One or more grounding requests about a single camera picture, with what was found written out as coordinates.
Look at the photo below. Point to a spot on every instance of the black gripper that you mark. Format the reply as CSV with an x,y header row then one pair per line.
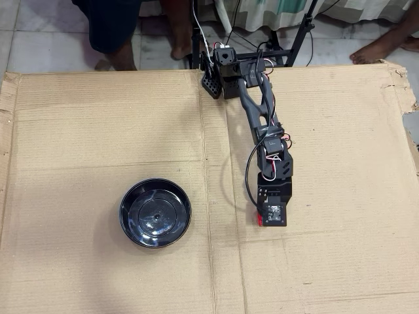
x,y
274,188

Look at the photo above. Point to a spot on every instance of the red lego block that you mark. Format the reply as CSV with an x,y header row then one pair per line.
x,y
258,220

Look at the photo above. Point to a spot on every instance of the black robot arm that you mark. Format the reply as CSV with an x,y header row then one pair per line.
x,y
253,104

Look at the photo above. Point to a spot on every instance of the black round bowl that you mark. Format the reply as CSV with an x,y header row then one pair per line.
x,y
137,229

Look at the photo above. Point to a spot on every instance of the black metal stand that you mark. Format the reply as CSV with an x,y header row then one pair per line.
x,y
302,29

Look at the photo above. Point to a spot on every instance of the bare foot of bystander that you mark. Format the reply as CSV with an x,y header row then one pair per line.
x,y
411,44
376,49

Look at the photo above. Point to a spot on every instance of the white bed leg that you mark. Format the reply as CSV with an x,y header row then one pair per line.
x,y
222,16

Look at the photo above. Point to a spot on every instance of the bare leg with foot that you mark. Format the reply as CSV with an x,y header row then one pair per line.
x,y
180,32

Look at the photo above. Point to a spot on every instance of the brown cardboard sheet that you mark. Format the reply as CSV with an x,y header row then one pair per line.
x,y
98,131

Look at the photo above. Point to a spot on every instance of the bare leg below shorts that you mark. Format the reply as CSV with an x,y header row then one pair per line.
x,y
121,60

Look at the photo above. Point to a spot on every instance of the dark blue shorts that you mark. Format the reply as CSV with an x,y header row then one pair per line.
x,y
111,23

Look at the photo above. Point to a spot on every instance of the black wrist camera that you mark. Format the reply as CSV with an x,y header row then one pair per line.
x,y
275,214

